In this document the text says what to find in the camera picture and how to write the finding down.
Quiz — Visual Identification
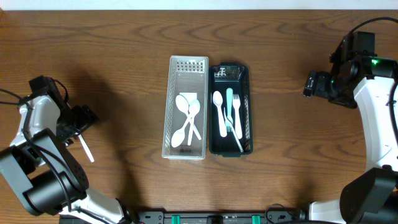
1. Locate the white plastic spoon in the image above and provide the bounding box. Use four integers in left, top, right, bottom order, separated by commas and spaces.
77, 134, 95, 163
188, 99, 201, 146
171, 118, 190, 147
175, 95, 201, 140

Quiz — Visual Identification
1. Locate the pink-white plastic fork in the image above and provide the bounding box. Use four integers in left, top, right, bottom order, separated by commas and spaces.
233, 94, 243, 139

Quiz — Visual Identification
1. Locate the light green plastic fork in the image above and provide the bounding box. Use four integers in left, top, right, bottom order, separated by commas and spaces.
226, 88, 233, 123

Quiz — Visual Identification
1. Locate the black plastic basket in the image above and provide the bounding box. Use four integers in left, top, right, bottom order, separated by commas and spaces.
208, 62, 253, 157

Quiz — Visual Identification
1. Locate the white plastic fork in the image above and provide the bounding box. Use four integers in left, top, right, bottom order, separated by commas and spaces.
223, 108, 244, 153

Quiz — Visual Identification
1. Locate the pink plastic spoon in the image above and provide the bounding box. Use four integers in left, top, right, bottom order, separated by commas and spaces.
213, 91, 227, 138

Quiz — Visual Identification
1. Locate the clear plastic basket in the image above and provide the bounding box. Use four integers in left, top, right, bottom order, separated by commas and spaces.
162, 55, 209, 161

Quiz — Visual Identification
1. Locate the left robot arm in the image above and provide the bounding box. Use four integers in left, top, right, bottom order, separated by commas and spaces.
1, 76, 132, 223

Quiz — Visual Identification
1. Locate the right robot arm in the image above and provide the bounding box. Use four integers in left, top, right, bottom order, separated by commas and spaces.
303, 57, 397, 223

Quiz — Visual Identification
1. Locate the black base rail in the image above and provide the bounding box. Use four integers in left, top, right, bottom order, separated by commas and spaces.
136, 202, 373, 224

